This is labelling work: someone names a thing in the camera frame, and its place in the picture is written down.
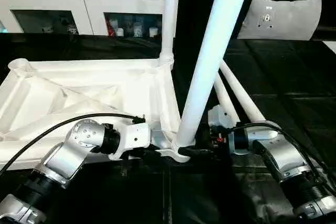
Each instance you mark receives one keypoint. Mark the white plastic table top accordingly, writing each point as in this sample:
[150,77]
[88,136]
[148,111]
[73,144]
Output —
[63,93]

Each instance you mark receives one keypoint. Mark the white plastic table leg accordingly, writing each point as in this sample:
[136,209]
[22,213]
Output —
[169,14]
[241,90]
[227,100]
[215,40]

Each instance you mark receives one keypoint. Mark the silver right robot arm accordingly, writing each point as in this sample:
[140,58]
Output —
[283,161]

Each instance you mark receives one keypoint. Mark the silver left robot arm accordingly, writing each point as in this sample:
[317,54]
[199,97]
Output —
[63,156]

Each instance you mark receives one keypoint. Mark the black work mat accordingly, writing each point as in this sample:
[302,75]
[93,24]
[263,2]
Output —
[294,87]

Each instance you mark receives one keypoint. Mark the white padded sheet with fitting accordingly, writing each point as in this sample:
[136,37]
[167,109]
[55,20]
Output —
[281,17]

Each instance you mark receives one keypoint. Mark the flat white sheet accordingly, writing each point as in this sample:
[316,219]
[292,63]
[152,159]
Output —
[331,46]

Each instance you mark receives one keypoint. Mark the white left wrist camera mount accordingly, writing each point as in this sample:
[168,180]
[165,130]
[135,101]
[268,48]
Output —
[131,137]

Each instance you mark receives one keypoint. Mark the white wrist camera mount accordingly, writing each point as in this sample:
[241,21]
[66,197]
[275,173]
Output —
[131,137]
[219,116]

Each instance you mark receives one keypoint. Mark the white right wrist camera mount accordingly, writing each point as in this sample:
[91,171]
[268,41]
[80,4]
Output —
[219,116]

